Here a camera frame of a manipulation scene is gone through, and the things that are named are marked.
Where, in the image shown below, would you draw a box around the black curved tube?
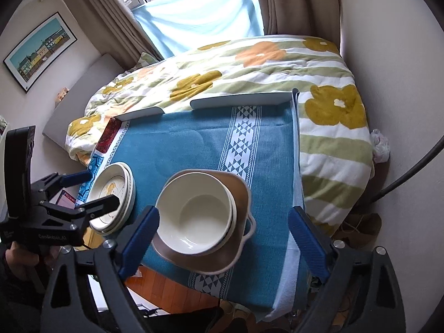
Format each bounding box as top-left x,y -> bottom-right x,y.
368,142 -> 444,203

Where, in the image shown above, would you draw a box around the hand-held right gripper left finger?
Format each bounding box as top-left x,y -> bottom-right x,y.
42,205 -> 161,333

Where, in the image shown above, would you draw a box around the person's left hand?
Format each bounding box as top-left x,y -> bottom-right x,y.
6,242 -> 60,279

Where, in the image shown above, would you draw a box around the large white plate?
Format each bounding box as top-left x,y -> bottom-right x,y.
88,162 -> 132,233

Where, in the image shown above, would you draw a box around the white padded headboard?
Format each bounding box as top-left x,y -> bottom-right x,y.
42,54 -> 123,150

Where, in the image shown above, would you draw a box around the blue patterned tablecloth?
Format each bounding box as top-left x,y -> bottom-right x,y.
74,105 -> 306,314

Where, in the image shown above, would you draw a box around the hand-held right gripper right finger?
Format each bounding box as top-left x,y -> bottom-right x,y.
288,206 -> 406,333

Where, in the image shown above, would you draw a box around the beige curtain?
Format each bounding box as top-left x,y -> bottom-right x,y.
250,0 -> 344,42
59,0 -> 165,66

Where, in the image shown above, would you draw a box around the large cream plate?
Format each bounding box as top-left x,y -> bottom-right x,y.
90,162 -> 136,235

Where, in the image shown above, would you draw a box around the pink rectangular handled dish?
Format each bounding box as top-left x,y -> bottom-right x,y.
151,170 -> 256,274

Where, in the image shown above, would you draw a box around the white plastic bag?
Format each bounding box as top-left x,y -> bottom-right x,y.
371,128 -> 391,163

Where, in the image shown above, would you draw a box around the light blue window sheet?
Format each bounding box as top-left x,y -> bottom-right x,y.
132,0 -> 266,59

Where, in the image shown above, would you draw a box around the long white table rail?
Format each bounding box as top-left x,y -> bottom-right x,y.
190,91 -> 292,110

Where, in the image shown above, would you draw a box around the red framed pink notebook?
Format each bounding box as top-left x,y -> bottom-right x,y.
57,189 -> 76,211

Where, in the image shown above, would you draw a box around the light blue underlay cloth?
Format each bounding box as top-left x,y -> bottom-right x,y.
255,88 -> 311,323

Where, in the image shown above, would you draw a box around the brown paper bag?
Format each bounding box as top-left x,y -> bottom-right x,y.
333,211 -> 382,250

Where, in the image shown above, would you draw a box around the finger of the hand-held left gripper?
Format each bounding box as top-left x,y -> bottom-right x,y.
31,170 -> 93,199
41,194 -> 120,230

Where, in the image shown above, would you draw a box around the framed wall picture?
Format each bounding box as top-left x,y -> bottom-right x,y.
3,11 -> 77,94

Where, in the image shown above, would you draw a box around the small printed plate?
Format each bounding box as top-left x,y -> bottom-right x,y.
89,164 -> 128,231

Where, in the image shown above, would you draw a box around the small plain cream bowl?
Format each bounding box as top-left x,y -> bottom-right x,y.
155,173 -> 232,254

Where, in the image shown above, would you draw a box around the floral duvet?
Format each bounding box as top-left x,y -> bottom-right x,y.
67,35 -> 374,236

